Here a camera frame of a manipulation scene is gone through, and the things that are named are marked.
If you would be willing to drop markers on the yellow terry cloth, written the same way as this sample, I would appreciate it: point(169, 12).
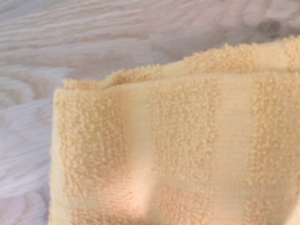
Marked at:
point(178, 145)

